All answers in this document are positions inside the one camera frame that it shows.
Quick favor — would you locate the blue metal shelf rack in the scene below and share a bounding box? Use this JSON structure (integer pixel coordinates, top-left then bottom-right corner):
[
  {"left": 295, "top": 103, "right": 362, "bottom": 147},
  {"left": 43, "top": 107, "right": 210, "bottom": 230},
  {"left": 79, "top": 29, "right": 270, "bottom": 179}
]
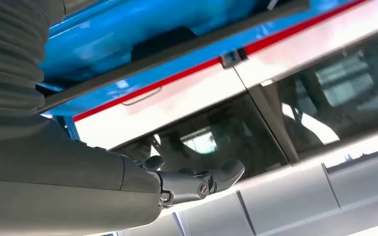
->
[{"left": 35, "top": 0, "right": 369, "bottom": 141}]

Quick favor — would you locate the white car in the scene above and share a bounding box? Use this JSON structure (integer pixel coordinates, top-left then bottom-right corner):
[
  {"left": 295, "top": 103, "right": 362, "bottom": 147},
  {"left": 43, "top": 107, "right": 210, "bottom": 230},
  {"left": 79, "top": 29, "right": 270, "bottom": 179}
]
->
[{"left": 74, "top": 0, "right": 378, "bottom": 183}]

